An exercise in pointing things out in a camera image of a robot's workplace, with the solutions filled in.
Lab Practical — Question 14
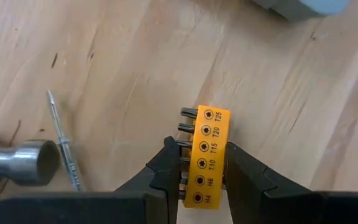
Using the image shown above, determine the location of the slim silver screwdriver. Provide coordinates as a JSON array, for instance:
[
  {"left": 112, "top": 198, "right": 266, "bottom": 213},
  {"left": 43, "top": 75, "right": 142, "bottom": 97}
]
[{"left": 45, "top": 89, "right": 86, "bottom": 193}]

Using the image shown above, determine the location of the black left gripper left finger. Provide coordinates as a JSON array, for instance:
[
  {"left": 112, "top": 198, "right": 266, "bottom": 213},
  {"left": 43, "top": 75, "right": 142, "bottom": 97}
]
[{"left": 0, "top": 136, "right": 181, "bottom": 224}]

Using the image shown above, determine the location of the orange-handled steel hammer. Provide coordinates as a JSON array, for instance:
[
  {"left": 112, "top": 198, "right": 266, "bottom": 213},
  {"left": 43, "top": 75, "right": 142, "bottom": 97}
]
[{"left": 0, "top": 133, "right": 62, "bottom": 187}]

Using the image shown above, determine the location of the grey plastic tool case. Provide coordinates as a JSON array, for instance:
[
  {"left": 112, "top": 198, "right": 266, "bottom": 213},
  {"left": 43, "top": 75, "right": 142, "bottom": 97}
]
[{"left": 249, "top": 0, "right": 351, "bottom": 22}]

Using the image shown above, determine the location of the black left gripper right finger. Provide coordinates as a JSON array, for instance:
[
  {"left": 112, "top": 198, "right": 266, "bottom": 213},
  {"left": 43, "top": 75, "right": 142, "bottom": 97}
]
[{"left": 224, "top": 141, "right": 358, "bottom": 224}]

